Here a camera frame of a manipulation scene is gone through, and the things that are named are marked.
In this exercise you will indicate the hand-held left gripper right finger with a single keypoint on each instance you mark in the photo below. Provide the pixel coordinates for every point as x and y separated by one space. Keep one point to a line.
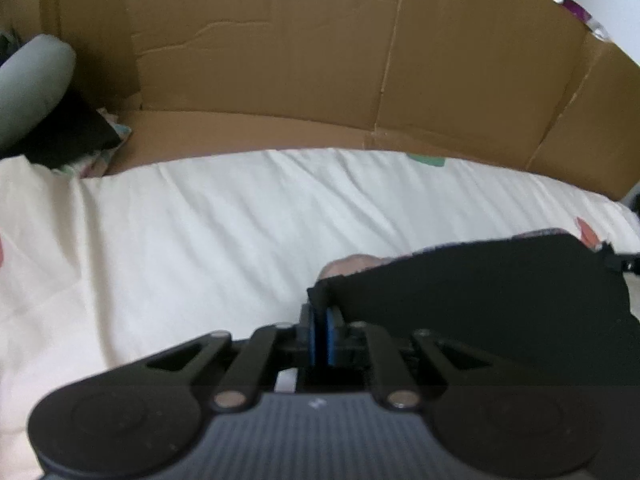
327 332

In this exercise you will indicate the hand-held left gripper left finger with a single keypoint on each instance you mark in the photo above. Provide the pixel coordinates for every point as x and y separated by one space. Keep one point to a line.
312 332

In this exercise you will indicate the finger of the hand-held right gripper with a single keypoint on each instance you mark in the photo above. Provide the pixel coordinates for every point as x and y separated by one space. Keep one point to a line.
625 262

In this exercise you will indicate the black garment with printed side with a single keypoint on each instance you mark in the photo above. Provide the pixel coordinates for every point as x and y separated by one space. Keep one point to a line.
475 285

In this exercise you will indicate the white bear print bedsheet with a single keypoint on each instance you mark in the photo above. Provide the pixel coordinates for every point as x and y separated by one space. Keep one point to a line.
175 240

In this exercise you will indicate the purple shiny object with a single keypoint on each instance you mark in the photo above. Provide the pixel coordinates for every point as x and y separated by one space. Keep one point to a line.
580 15

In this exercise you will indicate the brown cardboard sheet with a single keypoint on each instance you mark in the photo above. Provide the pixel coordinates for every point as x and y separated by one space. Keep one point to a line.
325 60

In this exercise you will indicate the pastel patterned cloth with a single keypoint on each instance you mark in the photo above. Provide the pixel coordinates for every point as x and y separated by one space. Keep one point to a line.
114 135

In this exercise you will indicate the black cloth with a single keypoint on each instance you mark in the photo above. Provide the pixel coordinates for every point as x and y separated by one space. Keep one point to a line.
70 135

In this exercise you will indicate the grey neck pillow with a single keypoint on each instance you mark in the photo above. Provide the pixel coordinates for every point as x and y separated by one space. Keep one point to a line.
30 90

